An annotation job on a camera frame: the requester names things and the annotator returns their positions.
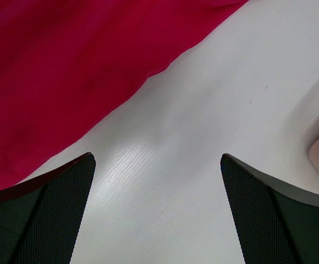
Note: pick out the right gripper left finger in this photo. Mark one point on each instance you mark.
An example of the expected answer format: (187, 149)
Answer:
(40, 218)

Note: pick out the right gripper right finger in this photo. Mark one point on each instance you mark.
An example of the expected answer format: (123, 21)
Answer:
(276, 222)

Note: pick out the magenta t shirt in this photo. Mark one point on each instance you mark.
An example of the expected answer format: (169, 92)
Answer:
(65, 65)

